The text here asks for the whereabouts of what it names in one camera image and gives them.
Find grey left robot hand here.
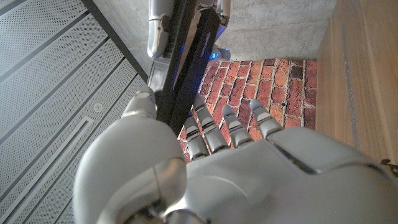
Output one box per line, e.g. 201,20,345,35
72,86,398,224

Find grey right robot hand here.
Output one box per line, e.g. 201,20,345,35
146,0,233,62

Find long black stapler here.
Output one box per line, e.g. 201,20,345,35
146,0,222,137

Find long ceiling vent slot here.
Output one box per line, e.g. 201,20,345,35
0,115,95,224

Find printed brick wall backdrop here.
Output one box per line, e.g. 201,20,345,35
177,58,318,162

